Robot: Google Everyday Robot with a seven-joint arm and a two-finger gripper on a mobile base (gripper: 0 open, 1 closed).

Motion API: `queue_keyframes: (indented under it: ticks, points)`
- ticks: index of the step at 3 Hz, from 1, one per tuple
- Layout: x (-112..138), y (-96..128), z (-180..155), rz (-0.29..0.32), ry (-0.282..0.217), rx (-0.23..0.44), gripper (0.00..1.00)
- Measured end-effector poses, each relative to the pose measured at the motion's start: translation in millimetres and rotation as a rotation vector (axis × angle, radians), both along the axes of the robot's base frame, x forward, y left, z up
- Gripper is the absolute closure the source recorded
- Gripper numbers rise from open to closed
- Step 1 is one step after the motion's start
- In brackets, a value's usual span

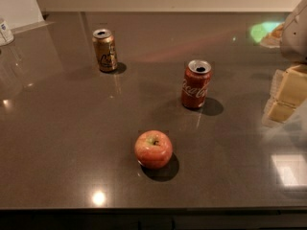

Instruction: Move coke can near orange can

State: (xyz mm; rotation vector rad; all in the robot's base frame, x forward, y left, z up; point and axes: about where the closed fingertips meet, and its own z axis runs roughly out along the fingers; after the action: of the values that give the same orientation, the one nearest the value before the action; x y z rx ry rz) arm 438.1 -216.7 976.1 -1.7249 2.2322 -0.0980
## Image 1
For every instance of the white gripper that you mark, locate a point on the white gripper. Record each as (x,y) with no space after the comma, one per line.
(295,35)

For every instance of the red Coca-Cola can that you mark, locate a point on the red Coca-Cola can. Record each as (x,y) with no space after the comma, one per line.
(197,77)

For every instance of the orange gold soda can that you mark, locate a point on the orange gold soda can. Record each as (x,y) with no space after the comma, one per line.
(105,50)

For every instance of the red apple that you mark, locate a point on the red apple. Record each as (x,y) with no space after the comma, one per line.
(153,149)

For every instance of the white container at left edge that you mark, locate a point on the white container at left edge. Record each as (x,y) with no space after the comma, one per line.
(6,35)

